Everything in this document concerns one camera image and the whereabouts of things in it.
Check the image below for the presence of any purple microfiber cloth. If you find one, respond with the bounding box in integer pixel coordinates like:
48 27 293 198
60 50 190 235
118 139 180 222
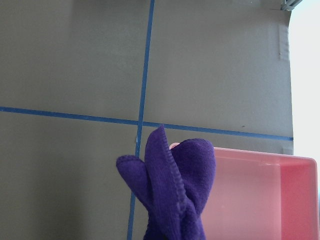
116 125 216 240

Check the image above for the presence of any pink plastic bin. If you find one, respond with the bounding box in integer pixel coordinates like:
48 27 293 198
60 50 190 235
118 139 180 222
172 145 320 240

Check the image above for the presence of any aluminium frame post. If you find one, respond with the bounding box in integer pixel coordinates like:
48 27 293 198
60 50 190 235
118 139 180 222
280 0 302 11

